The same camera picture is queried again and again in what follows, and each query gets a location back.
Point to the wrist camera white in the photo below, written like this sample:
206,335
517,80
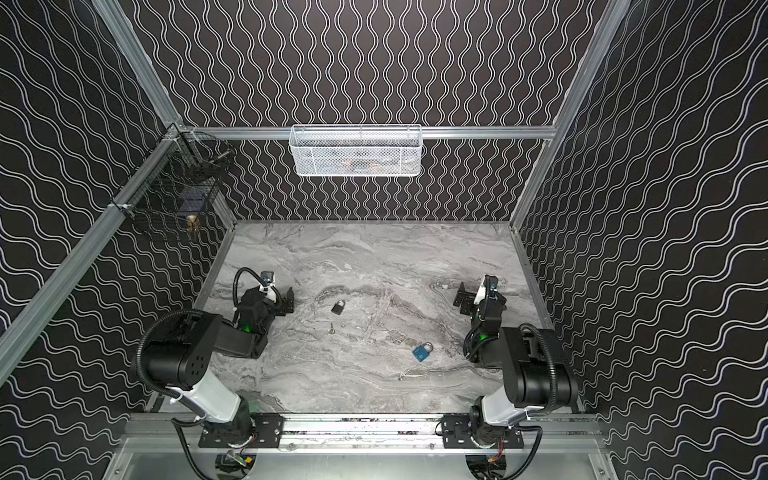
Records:
488,290
267,286

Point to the black padlock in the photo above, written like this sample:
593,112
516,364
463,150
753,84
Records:
338,307

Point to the blue padlock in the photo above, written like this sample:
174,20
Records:
423,351

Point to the white mesh basket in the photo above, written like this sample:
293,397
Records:
357,150

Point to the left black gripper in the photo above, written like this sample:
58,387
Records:
279,300

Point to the black wire basket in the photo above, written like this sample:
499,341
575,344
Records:
186,181

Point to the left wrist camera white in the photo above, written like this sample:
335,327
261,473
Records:
267,286

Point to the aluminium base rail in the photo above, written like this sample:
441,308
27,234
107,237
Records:
364,434

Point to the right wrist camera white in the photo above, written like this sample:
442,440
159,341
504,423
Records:
488,290

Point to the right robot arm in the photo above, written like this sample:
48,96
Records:
536,379

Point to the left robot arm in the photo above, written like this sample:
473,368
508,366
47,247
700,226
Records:
173,356

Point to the brass bell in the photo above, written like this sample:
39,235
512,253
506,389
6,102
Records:
192,225

